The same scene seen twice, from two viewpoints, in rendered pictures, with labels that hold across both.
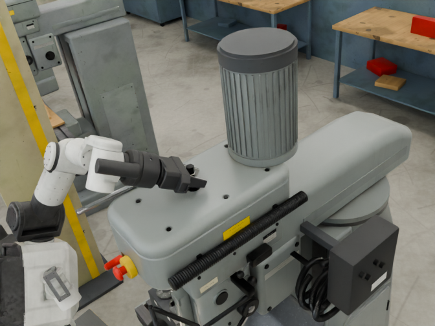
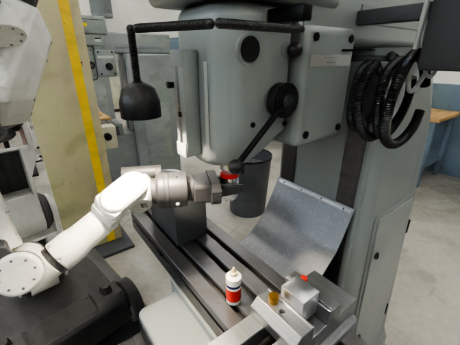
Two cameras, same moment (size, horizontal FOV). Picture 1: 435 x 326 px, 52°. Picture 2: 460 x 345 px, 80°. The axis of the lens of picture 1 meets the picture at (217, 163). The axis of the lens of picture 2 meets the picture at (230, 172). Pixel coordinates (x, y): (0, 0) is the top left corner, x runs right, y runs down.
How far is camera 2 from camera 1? 1.12 m
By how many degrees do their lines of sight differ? 13
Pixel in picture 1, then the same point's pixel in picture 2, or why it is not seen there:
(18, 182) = (54, 127)
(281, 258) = (333, 44)
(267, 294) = (307, 101)
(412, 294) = not seen: hidden behind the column
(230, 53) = not seen: outside the picture
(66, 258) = (29, 17)
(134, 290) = (143, 253)
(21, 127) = (66, 77)
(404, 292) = not seen: hidden behind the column
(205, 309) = (221, 69)
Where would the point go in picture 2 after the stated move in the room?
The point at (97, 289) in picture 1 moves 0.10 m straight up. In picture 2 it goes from (110, 249) to (108, 239)
